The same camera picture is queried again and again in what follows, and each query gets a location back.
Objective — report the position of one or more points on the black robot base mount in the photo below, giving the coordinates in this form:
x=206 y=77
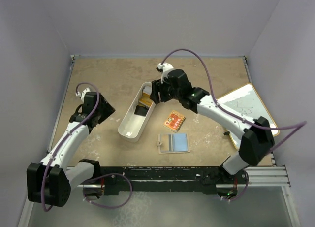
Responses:
x=203 y=179

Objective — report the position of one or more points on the white credit card stack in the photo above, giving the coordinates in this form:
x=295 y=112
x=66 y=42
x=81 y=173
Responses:
x=147 y=90

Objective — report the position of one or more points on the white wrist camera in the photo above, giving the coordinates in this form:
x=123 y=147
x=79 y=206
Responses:
x=82 y=94
x=164 y=68

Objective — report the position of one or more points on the yellow framed whiteboard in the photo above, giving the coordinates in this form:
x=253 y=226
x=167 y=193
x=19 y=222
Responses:
x=246 y=101

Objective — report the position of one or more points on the black card in tray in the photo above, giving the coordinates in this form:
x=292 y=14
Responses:
x=141 y=110

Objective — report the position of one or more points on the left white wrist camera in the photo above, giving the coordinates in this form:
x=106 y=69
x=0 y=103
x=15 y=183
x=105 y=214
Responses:
x=82 y=94

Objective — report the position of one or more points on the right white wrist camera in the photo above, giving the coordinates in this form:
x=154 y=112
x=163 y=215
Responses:
x=164 y=68

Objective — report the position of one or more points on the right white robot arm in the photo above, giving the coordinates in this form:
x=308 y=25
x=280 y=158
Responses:
x=255 y=134

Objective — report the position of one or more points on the white oblong plastic tray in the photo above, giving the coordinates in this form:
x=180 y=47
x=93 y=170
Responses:
x=133 y=125

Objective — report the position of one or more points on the orange spiral notebook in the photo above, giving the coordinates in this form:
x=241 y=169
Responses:
x=174 y=121

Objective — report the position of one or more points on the aluminium table frame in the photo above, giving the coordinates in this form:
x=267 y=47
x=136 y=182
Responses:
x=263 y=204

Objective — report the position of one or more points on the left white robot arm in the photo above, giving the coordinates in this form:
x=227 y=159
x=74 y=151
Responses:
x=50 y=182

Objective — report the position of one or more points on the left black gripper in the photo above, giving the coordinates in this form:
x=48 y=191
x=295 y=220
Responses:
x=108 y=110

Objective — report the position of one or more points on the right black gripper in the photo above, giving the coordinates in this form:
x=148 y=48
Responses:
x=154 y=95

